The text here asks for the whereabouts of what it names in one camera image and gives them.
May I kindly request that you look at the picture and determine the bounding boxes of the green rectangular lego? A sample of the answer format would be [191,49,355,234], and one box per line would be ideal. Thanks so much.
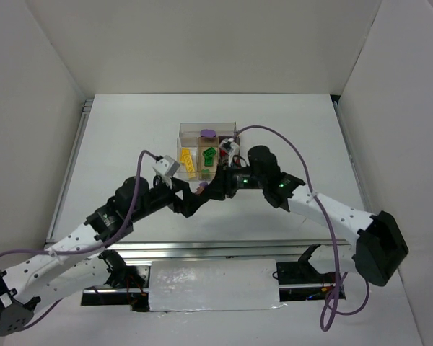
[204,157,214,168]

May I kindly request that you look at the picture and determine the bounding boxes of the green rounded lego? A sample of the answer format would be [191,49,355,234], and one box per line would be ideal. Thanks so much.
[202,147,217,159]

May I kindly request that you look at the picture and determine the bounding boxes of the long yellow lego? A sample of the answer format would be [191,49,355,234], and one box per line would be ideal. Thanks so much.
[184,155,197,179]

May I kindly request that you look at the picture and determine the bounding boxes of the purple rounded lego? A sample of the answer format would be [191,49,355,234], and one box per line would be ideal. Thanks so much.
[200,129,217,138]

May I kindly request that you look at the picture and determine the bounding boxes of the purple tan flower lego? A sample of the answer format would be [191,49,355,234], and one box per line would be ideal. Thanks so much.
[196,182,208,195]

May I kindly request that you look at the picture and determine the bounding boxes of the yellow lego brick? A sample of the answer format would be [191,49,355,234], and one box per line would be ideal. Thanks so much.
[180,148,191,164]

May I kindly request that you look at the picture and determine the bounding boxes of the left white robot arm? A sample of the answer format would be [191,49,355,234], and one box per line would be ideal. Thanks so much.
[0,177,209,337]

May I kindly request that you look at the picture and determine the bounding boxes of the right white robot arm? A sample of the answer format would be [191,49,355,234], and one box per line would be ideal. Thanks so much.
[199,146,408,287]

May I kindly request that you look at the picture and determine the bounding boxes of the tan translucent container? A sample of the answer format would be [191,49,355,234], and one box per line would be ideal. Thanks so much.
[196,137,219,181]

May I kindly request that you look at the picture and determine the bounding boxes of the small clear container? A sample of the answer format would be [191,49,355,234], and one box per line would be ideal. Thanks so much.
[176,137,198,181]

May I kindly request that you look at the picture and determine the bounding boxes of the long clear container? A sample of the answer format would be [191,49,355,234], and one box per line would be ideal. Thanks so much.
[178,122,237,147]

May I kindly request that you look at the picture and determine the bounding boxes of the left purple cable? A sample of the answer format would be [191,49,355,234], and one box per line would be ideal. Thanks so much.
[0,149,165,329]

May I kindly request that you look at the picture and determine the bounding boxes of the purple cable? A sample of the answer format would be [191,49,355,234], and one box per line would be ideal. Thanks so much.
[0,149,165,329]
[232,125,369,332]

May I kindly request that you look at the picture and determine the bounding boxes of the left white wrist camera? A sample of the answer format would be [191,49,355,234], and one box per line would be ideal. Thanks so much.
[152,155,180,185]

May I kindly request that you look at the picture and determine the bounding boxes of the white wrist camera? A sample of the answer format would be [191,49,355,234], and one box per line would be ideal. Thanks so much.
[152,155,180,185]
[219,137,240,167]

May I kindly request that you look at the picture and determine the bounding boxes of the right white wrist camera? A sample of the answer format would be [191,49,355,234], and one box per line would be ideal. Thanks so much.
[219,137,240,167]

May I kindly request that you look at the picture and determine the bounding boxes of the aluminium front rail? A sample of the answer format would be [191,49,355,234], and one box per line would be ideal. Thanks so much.
[82,237,358,260]

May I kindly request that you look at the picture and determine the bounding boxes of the aluminium rail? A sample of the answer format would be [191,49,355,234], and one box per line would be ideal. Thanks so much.
[45,99,94,244]
[82,237,358,260]

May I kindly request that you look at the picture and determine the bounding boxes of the left aluminium rail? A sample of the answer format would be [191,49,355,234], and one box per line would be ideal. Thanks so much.
[45,99,94,244]

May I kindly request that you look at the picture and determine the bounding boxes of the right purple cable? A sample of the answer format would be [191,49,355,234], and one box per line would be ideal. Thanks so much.
[232,125,369,332]

